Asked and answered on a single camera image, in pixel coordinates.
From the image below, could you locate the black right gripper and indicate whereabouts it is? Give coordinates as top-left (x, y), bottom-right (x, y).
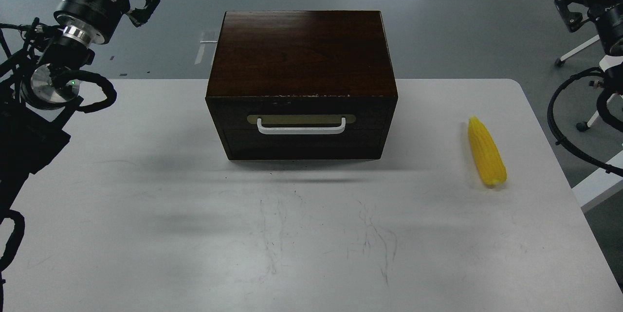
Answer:
top-left (555, 0), bottom-right (623, 56)

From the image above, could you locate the black corrugated cable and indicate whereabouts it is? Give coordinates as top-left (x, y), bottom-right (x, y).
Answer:
top-left (547, 67), bottom-right (623, 177)

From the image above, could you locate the wooden drawer with white handle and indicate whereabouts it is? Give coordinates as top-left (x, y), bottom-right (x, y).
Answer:
top-left (220, 114), bottom-right (391, 161)

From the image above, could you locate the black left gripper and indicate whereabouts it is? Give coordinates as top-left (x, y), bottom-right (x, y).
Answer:
top-left (54, 0), bottom-right (161, 44)

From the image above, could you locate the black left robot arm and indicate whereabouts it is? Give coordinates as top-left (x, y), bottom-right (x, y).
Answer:
top-left (0, 0), bottom-right (160, 270)

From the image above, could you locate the white rolling chair base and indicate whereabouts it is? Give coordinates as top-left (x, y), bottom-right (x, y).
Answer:
top-left (554, 35), bottom-right (622, 131)

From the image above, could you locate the yellow corn cob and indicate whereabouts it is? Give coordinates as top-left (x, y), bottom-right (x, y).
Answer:
top-left (467, 116), bottom-right (508, 186)

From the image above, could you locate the dark wooden drawer cabinet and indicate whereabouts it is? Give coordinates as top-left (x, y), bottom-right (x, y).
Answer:
top-left (205, 10), bottom-right (398, 139)

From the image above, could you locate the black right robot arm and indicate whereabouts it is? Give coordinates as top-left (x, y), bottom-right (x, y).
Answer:
top-left (554, 0), bottom-right (623, 99)

